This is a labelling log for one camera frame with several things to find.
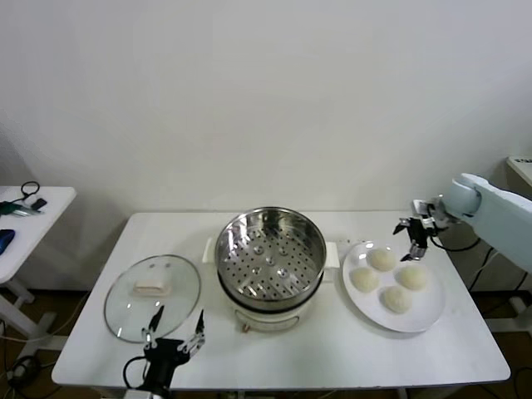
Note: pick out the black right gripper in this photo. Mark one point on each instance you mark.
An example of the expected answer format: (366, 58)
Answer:
(417, 232)

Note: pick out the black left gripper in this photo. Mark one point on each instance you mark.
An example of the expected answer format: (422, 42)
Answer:
(164, 353)

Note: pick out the white steamed baozi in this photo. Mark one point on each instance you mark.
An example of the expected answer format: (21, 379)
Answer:
(382, 258)
(412, 277)
(365, 279)
(397, 298)

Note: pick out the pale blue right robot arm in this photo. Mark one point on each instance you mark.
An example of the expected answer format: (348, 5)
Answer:
(498, 216)

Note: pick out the perforated steel steamer basket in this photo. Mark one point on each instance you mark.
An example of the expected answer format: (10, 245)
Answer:
(270, 232)

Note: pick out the white round plate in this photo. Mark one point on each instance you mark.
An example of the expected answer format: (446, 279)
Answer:
(428, 307)

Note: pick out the white electric cooking pot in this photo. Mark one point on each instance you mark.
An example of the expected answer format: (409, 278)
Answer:
(266, 321)

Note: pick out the white cabinet with label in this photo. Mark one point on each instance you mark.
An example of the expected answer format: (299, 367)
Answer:
(521, 168)

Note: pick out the white side table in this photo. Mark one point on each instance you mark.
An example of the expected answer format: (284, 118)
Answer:
(45, 232)

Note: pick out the small black device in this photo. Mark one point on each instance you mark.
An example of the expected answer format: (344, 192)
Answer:
(40, 203)

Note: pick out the blue object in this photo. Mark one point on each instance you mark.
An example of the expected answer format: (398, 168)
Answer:
(5, 241)

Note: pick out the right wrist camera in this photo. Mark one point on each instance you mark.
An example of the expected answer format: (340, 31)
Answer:
(422, 207)

